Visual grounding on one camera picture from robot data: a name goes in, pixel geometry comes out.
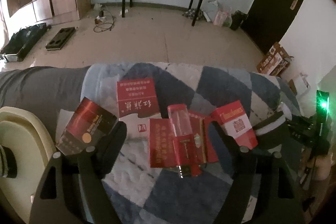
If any dark red cigarette box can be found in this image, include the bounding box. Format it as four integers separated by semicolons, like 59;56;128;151
56;97;117;156

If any red white double-happiness box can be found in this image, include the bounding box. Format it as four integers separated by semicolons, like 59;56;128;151
211;101;258;149

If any red cigarette pack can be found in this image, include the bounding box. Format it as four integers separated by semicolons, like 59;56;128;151
149;110;218;168

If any red white cigarette box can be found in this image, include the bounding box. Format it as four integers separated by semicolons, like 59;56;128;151
117;78;161;139

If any blue white checkered blanket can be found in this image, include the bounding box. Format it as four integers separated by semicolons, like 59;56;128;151
56;62;302;224

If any cream plastic basin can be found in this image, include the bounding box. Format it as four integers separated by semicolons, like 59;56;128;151
1;107;56;223

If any grey bed sheet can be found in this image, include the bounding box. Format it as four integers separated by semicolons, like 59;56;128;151
1;67;89;140

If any brown cardboard box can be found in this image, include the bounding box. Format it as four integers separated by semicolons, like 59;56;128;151
256;42;293;76

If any black foam tray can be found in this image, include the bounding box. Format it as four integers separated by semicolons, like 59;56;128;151
46;27;76;51

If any black case on floor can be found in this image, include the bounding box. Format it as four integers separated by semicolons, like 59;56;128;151
1;23;51;63

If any pink plastic bag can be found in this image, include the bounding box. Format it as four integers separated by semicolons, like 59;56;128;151
213;10;232;27

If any black cable coil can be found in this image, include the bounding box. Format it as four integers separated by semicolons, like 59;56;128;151
93;9;117;34

